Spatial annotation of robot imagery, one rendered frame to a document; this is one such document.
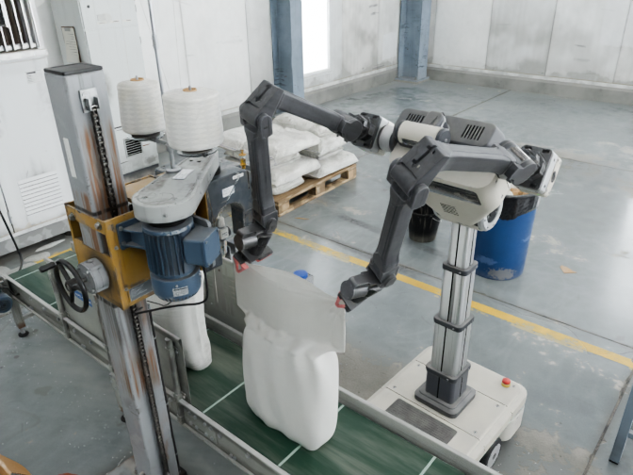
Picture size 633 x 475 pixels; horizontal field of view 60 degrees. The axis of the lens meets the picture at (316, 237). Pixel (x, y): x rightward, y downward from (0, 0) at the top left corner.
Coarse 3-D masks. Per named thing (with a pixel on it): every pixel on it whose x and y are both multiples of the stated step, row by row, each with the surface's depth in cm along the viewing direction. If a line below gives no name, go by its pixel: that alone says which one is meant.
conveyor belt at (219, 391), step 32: (64, 256) 345; (32, 288) 311; (224, 352) 258; (192, 384) 240; (224, 384) 239; (224, 416) 222; (256, 416) 222; (352, 416) 221; (256, 448) 208; (288, 448) 207; (320, 448) 207; (352, 448) 207; (384, 448) 207; (416, 448) 206
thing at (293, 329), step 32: (256, 288) 195; (288, 288) 183; (256, 320) 203; (288, 320) 189; (320, 320) 184; (256, 352) 203; (288, 352) 191; (320, 352) 187; (256, 384) 209; (288, 384) 196; (320, 384) 190; (288, 416) 203; (320, 416) 196
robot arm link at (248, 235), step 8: (248, 224) 184; (256, 224) 185; (272, 224) 181; (240, 232) 180; (248, 232) 181; (256, 232) 181; (240, 240) 181; (248, 240) 181; (256, 240) 183; (240, 248) 182; (248, 248) 183
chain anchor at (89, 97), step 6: (78, 90) 151; (84, 90) 152; (90, 90) 153; (96, 90) 154; (84, 96) 152; (90, 96) 153; (96, 96) 155; (84, 102) 152; (90, 102) 154; (96, 102) 154; (84, 108) 153; (90, 108) 152
